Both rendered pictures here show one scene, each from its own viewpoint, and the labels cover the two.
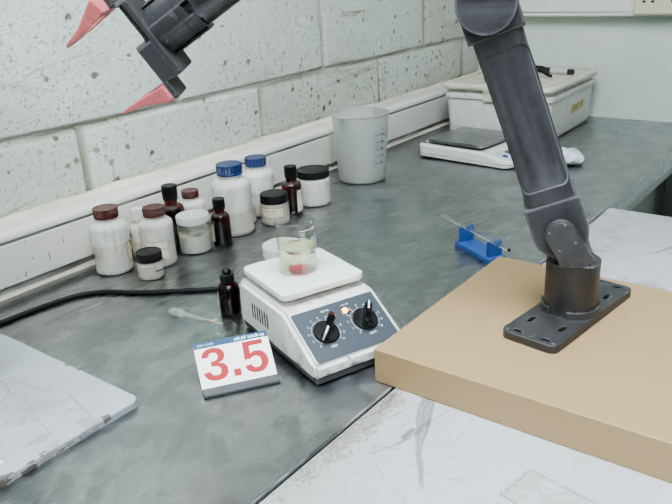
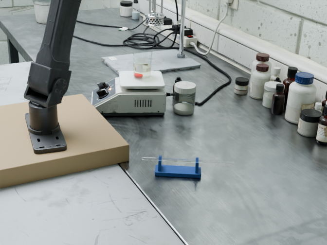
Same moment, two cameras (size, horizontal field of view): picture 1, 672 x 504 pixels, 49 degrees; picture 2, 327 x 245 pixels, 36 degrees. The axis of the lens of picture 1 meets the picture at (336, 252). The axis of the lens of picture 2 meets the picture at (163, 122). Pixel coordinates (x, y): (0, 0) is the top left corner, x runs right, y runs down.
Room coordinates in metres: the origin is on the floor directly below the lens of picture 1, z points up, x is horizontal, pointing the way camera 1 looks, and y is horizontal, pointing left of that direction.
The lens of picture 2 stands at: (1.47, -1.12, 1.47)
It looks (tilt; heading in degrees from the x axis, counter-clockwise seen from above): 25 degrees down; 114
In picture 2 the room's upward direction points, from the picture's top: 2 degrees clockwise
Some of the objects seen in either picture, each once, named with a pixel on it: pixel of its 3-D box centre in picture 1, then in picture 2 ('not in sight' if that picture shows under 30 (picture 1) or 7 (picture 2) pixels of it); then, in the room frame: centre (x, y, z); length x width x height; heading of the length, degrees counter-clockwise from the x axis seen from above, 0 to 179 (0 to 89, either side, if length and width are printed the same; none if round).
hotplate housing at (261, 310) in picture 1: (314, 309); (131, 94); (0.86, 0.03, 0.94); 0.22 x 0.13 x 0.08; 31
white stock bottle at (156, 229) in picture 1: (157, 234); (260, 80); (1.15, 0.30, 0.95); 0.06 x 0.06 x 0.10
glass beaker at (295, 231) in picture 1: (294, 243); (142, 64); (0.88, 0.05, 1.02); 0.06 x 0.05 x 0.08; 126
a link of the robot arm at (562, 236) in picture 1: (567, 235); (44, 88); (0.80, -0.27, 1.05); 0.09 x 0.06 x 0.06; 167
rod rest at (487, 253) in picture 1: (479, 243); (178, 166); (1.11, -0.24, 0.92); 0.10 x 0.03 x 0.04; 23
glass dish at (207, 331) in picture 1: (216, 335); not in sight; (0.85, 0.16, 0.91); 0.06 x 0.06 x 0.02
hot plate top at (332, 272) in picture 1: (302, 272); (141, 79); (0.88, 0.05, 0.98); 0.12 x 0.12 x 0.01; 31
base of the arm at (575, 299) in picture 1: (571, 285); (43, 116); (0.80, -0.28, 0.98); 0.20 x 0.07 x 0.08; 135
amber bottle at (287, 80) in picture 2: (172, 214); (290, 85); (1.24, 0.29, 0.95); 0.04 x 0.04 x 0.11
